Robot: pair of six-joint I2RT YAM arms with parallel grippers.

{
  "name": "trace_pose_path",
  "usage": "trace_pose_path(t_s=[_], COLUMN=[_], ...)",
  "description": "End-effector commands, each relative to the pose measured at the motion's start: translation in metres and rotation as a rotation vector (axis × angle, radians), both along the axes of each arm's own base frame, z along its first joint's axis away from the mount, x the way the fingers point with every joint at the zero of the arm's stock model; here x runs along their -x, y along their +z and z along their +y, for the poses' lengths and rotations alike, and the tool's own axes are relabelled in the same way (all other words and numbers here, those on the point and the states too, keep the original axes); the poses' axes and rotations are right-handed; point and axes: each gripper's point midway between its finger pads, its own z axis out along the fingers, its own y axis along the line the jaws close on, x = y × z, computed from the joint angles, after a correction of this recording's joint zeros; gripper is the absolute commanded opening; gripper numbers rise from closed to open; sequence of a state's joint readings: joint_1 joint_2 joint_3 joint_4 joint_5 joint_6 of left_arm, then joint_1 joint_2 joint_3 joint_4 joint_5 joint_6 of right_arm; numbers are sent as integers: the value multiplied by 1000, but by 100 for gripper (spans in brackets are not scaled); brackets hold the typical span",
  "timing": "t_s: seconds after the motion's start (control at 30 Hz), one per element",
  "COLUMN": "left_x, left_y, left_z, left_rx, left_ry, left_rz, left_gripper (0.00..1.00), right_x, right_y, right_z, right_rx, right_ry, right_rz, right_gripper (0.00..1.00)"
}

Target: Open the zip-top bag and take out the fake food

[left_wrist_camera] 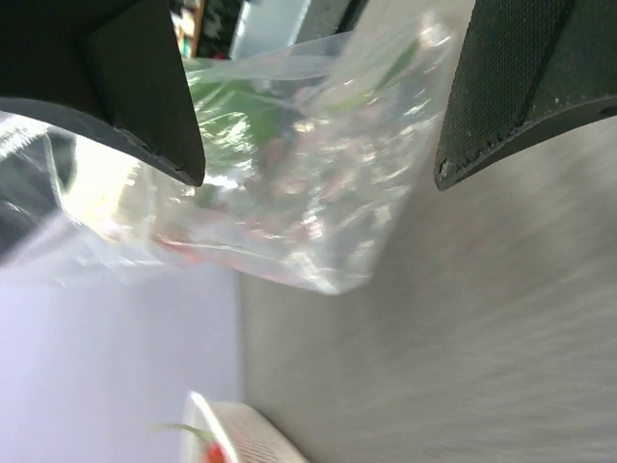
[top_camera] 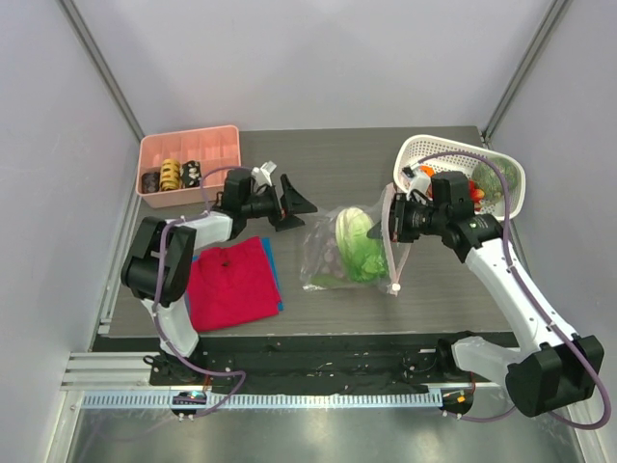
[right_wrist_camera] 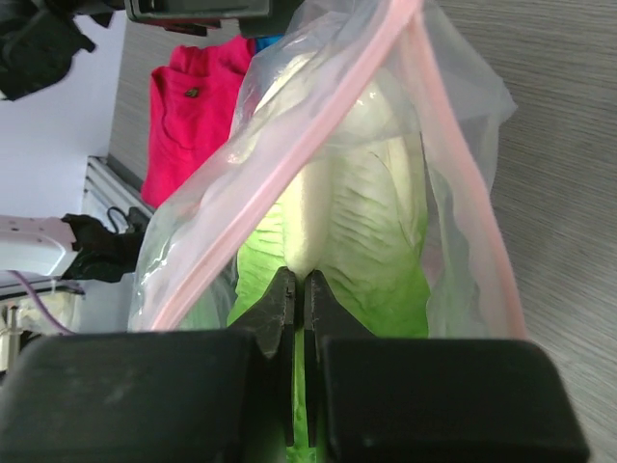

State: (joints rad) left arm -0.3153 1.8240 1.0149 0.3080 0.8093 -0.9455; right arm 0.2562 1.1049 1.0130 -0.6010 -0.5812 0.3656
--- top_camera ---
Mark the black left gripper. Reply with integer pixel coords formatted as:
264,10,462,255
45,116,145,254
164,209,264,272
242,176,316,232

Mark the green fake lettuce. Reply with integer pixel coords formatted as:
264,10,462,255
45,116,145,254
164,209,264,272
335,206,389,284

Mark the clear zip top bag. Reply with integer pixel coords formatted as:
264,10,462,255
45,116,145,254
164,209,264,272
300,183,411,296

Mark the red yellow lychee bunch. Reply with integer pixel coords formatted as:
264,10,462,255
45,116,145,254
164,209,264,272
469,179,486,212

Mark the green netted fake melon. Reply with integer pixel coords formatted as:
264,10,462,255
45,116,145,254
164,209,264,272
471,156,521,202

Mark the orange fake orange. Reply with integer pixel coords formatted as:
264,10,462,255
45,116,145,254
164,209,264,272
420,165,435,177

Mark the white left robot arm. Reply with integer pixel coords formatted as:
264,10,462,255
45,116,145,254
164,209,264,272
121,161,318,385

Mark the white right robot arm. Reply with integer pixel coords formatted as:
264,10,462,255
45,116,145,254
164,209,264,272
368,172,604,417

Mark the loose green fake leaf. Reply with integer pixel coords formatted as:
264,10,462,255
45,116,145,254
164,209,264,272
310,274,346,288

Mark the blue folded cloth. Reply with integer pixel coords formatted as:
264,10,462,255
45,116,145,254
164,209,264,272
184,237,284,314

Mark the red folded cloth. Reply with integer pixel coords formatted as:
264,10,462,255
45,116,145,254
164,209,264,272
187,237,282,333

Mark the black white patterned item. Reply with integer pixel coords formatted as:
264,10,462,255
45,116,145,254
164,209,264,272
180,160,201,189

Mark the yellow spiral item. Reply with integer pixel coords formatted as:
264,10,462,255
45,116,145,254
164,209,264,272
159,158,182,192

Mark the pink compartment tray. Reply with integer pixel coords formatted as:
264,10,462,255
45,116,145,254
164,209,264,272
135,125,241,208

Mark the white perforated plastic basket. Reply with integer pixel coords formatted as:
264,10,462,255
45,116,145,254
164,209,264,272
393,135,526,221

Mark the dark brown round item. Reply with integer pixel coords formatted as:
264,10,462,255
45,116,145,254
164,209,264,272
141,172,160,194

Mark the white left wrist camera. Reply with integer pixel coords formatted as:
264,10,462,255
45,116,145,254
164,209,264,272
251,161,277,187

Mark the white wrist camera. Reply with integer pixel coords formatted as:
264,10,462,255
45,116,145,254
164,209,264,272
251,161,277,187
402,164,431,199

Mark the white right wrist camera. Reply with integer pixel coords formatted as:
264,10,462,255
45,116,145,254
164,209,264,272
402,164,431,199

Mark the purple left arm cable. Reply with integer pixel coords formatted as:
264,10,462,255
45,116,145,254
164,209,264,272
151,166,255,419

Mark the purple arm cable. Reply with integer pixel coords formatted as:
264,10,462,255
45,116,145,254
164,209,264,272
409,151,609,430
151,166,255,419

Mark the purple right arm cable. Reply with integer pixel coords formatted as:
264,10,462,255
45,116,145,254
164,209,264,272
409,151,609,430

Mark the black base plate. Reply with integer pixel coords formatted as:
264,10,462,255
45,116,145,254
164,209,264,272
144,334,482,395

